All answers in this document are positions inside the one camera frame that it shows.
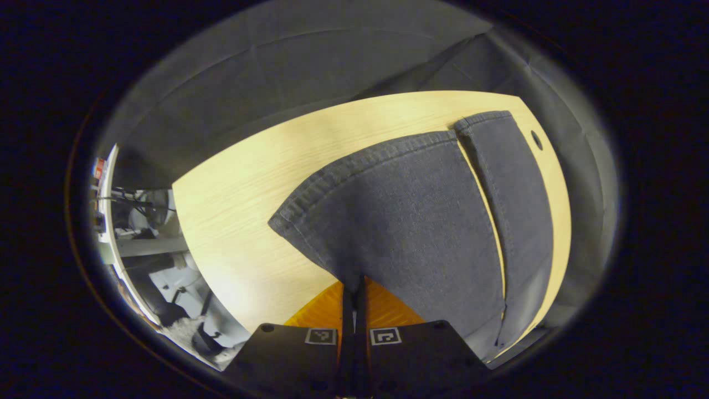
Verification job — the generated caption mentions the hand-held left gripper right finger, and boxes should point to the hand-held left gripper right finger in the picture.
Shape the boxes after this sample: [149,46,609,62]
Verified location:
[355,276,491,399]

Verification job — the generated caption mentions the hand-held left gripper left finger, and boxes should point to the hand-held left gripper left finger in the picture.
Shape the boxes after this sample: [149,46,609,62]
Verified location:
[222,276,356,399]

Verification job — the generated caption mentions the dark grey denim jeans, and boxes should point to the dark grey denim jeans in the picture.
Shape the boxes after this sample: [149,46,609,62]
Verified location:
[268,110,554,364]

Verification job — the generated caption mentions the black cable bundle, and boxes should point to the black cable bundle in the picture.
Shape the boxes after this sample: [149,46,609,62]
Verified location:
[100,187,177,216]

